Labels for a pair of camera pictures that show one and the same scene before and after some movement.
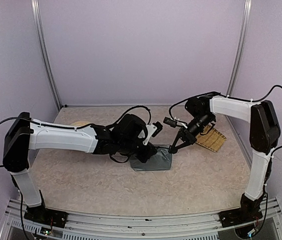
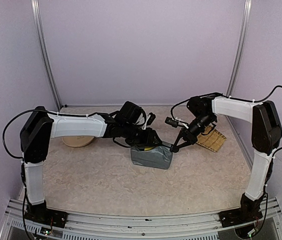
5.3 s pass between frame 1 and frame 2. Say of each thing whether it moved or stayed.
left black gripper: moved
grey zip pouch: moved
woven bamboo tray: stayed
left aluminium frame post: stayed
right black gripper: stayed
